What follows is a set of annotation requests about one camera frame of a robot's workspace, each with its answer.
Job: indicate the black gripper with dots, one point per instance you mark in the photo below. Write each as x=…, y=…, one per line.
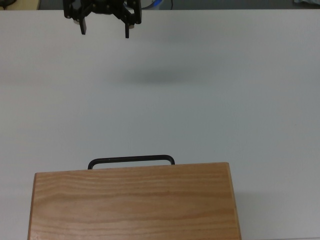
x=106, y=7

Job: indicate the brown wooden panel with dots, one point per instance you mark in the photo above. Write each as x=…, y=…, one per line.
x=27, y=4

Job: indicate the black object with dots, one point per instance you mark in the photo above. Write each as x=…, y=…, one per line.
x=6, y=3

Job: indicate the wooden cabinet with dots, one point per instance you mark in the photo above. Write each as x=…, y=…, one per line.
x=135, y=202

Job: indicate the pale blue thing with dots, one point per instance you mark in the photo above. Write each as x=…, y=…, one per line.
x=306, y=2

